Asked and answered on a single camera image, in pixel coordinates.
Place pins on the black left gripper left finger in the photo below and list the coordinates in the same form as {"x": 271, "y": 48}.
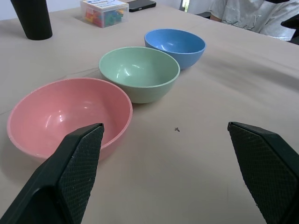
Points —
{"x": 58, "y": 182}

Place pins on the green plastic bowl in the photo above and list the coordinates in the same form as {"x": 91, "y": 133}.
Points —
{"x": 140, "y": 70}

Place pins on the small dark screw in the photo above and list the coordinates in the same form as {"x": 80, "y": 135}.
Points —
{"x": 177, "y": 129}

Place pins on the clear box of colourful pieces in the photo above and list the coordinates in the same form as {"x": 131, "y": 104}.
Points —
{"x": 105, "y": 14}

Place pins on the person in grey shirt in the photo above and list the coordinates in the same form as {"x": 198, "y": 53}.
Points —
{"x": 252, "y": 14}

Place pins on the black smartphone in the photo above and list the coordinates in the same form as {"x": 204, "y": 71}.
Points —
{"x": 140, "y": 5}

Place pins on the blue plastic bowl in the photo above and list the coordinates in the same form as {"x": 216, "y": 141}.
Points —
{"x": 175, "y": 44}

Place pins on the pink plastic bowl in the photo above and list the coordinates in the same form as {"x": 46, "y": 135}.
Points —
{"x": 58, "y": 112}

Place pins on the black object at edge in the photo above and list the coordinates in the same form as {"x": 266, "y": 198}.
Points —
{"x": 292, "y": 26}

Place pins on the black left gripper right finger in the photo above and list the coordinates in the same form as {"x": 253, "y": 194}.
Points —
{"x": 266, "y": 170}

